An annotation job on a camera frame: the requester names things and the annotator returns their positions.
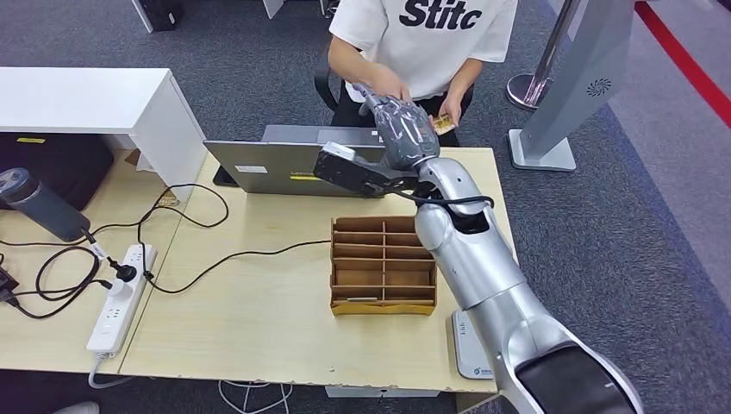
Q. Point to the black plug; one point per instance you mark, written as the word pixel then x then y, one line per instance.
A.
pixel 124 272

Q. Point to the person's left forearm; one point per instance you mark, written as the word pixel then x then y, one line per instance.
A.
pixel 465 80

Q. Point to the chrome stanchion post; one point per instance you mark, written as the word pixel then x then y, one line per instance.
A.
pixel 528 91

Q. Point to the white power strip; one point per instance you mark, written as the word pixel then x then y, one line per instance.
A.
pixel 116 311

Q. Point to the white rounded object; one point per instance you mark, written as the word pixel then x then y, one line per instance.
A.
pixel 77 408

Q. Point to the black cabinet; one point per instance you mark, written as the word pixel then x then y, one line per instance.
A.
pixel 163 14

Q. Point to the grey kiosk stand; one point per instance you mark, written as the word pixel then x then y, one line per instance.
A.
pixel 582 68

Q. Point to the person's left hand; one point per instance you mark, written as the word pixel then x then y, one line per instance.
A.
pixel 452 106

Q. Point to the person's right forearm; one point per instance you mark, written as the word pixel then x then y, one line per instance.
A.
pixel 351 63

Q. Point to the yellow patterned card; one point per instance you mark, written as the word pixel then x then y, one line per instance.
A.
pixel 444 124

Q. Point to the wooden card organizer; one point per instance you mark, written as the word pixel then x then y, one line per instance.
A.
pixel 365 274

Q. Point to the grey card reader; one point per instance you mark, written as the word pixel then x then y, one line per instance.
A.
pixel 468 348

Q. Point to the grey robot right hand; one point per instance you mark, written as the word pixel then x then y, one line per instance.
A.
pixel 408 134

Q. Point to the dark grey bottle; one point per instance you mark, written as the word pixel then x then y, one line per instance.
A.
pixel 48 211

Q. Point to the white panel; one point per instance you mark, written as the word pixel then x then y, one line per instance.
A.
pixel 272 7

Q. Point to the grey laptop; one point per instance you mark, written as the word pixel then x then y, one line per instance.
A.
pixel 268 166

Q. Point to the person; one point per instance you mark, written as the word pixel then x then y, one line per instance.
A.
pixel 434 51

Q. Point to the black charger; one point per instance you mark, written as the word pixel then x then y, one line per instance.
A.
pixel 7 280

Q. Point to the black bag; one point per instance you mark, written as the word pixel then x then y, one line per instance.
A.
pixel 57 166

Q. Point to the white plug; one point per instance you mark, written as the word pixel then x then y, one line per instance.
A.
pixel 118 287

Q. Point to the black phone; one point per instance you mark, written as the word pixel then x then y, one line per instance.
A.
pixel 223 178

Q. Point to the brown cardboard piece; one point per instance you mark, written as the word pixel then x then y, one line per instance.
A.
pixel 168 200

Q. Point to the person's right hand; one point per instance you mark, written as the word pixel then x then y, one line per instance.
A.
pixel 391 83

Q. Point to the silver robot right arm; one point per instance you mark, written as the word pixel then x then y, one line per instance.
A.
pixel 485 268

